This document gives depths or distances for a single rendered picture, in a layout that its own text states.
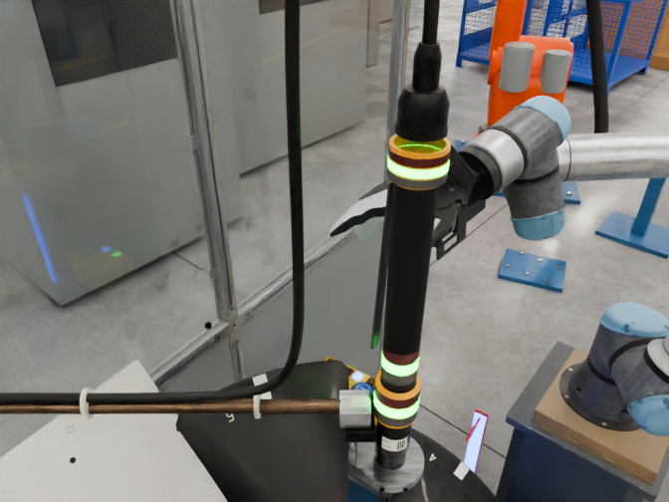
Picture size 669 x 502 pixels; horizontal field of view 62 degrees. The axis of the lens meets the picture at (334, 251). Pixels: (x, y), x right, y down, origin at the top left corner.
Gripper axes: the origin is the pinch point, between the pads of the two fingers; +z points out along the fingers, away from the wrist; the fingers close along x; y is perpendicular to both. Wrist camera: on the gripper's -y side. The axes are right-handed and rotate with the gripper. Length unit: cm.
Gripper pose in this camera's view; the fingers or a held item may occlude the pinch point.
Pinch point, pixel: (361, 245)
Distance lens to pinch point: 62.6
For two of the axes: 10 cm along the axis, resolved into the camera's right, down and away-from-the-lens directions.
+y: 1.4, 6.8, 7.2
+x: -6.5, -4.9, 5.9
